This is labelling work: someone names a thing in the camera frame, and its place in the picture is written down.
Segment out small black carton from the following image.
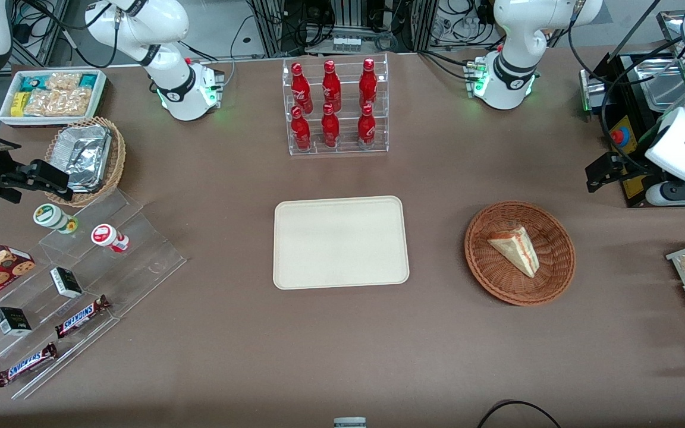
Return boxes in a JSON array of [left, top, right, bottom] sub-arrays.
[[50, 267, 83, 298], [0, 307, 32, 336]]

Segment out steel warmer pan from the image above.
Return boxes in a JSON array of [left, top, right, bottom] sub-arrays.
[[637, 58, 685, 112]]

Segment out white power strip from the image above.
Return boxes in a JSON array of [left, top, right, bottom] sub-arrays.
[[331, 34, 363, 53]]

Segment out red cola bottle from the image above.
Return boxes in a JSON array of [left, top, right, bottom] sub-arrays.
[[357, 104, 376, 149], [290, 106, 312, 152], [322, 59, 342, 114], [291, 62, 313, 115], [359, 58, 378, 109], [320, 103, 341, 148]]

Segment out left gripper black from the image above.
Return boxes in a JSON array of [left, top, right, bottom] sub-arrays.
[[585, 152, 661, 194]]

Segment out snickers chocolate bar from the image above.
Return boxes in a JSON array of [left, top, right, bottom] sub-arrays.
[[55, 295, 111, 339], [0, 342, 58, 388]]

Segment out aluminium profile frame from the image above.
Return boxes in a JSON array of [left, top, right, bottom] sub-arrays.
[[408, 0, 439, 52], [331, 0, 380, 32], [247, 0, 288, 58]]

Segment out black looped cable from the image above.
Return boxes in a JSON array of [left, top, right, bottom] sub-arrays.
[[476, 399, 561, 428]]

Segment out green lid yogurt cup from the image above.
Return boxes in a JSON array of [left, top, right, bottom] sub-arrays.
[[33, 203, 79, 234]]

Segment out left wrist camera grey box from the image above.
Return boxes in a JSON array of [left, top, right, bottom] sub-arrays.
[[645, 180, 685, 207]]

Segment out clear acrylic step display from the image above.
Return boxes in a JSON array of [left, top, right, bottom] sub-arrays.
[[0, 189, 187, 400]]

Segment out red lid yogurt cup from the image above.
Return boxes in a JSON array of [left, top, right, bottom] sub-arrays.
[[91, 224, 130, 253]]

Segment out round brown wicker basket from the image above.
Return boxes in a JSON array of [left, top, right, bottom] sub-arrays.
[[464, 201, 576, 307]]

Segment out triangular sandwich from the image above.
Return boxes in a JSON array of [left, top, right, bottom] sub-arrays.
[[488, 225, 541, 279]]

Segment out black food warmer machine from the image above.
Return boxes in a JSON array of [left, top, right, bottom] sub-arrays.
[[579, 9, 685, 209]]

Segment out light tan wicker basket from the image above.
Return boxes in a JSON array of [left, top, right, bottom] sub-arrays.
[[44, 116, 127, 207]]

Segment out clear acrylic bottle rack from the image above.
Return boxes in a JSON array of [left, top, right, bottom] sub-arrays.
[[282, 52, 389, 156]]

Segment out cream rectangular tray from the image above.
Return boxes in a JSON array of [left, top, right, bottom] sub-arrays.
[[273, 196, 410, 291]]

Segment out white rectangular snack box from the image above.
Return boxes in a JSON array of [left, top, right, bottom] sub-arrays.
[[0, 69, 108, 127]]

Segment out aluminium foil tray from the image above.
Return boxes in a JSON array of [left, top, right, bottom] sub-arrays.
[[51, 124, 112, 193]]

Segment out clear bag of crackers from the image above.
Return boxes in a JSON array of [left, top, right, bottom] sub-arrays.
[[45, 73, 83, 91], [24, 89, 92, 117]]

